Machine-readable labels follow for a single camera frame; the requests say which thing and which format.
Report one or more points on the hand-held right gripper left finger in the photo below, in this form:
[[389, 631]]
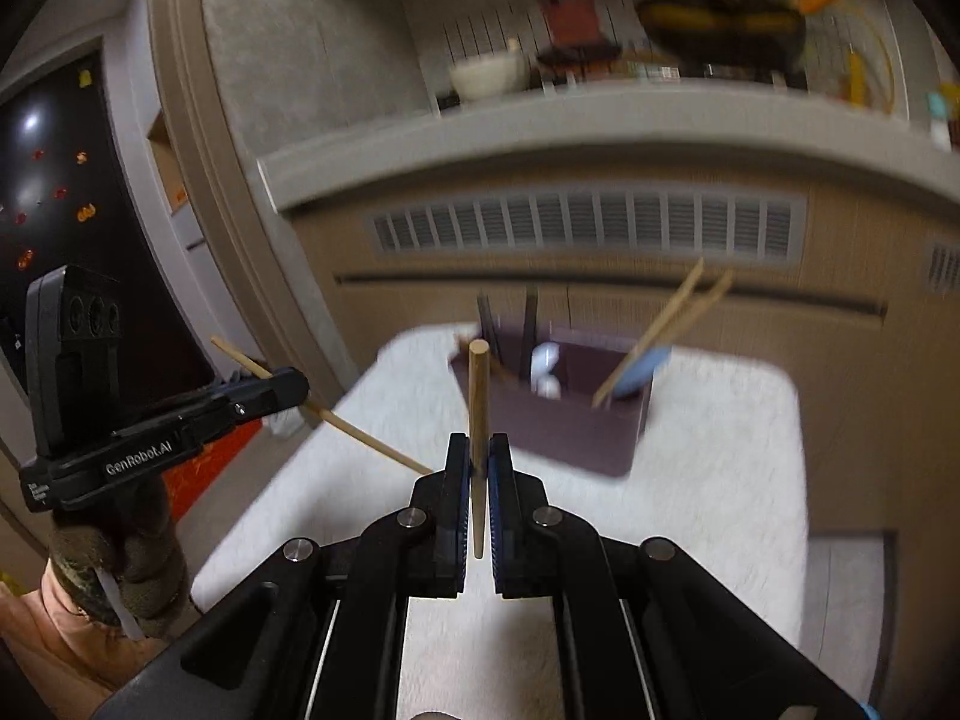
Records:
[[457, 547]]

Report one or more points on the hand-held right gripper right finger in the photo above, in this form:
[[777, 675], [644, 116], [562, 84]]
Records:
[[501, 540]]

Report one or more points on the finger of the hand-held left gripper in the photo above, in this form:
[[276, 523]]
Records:
[[277, 384], [274, 405]]

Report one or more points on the wooden chopstick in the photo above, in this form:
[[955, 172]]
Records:
[[705, 300], [375, 444], [660, 319]]

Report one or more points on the purple utensil box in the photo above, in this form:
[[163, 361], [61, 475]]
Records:
[[570, 427]]

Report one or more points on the wooden spoon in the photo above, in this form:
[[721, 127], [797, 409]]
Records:
[[478, 390]]

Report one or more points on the person's left forearm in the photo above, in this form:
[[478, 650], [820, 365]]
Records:
[[52, 637]]

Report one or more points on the person's left hand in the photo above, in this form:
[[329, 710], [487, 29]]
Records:
[[150, 562]]

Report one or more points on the red orange floor item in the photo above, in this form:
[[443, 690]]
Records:
[[187, 480]]

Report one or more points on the group of fridge magnets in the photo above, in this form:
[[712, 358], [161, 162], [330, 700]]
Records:
[[82, 211]]

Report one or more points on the black chopstick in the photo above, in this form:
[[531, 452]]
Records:
[[532, 330], [489, 337]]

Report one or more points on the black refrigerator door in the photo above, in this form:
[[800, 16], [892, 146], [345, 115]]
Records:
[[60, 187]]

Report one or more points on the white lace tablecloth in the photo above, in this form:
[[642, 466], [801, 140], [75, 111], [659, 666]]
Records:
[[712, 480]]

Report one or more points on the wooden shelf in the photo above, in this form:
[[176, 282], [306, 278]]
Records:
[[176, 187]]

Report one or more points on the blue spoon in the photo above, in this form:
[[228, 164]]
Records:
[[645, 369]]

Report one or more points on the cream mortar bowl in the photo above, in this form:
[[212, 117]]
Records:
[[484, 75]]

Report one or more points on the grey counter ledge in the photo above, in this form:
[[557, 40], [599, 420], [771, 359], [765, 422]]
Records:
[[675, 120]]

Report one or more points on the small grey vent grille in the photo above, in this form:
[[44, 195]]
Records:
[[943, 266]]

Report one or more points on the dark basket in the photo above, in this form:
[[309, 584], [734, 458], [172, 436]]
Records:
[[720, 34]]

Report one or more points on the yellow bottle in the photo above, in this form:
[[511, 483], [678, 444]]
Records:
[[856, 79]]

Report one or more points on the wall figure sticker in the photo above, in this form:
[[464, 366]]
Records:
[[574, 7]]

